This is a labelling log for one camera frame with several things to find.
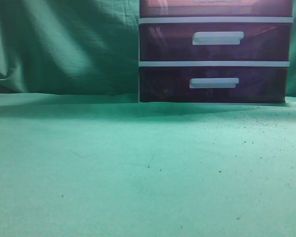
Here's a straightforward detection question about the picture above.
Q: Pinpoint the white drawer cabinet frame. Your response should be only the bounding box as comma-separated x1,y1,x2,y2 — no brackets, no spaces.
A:
138,0,294,104

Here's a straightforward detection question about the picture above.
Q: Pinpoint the dark translucent bottom drawer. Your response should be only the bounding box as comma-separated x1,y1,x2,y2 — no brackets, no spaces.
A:
139,67,287,104

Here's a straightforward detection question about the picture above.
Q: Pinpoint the dark translucent middle drawer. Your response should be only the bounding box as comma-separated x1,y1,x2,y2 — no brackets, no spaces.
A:
139,23,291,62

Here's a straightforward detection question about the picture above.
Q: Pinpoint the dark translucent top drawer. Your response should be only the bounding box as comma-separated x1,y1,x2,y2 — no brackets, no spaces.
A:
139,0,293,18

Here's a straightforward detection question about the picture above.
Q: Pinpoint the green table cloth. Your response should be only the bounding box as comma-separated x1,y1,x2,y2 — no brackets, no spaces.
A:
0,94,296,237

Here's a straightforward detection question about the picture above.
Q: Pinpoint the dark translucent drawer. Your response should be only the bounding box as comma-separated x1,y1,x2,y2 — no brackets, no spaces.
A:
139,0,293,18
139,23,291,62
139,67,287,104

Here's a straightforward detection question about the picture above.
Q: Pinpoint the green backdrop cloth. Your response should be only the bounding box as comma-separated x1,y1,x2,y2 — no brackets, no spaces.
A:
0,0,296,97

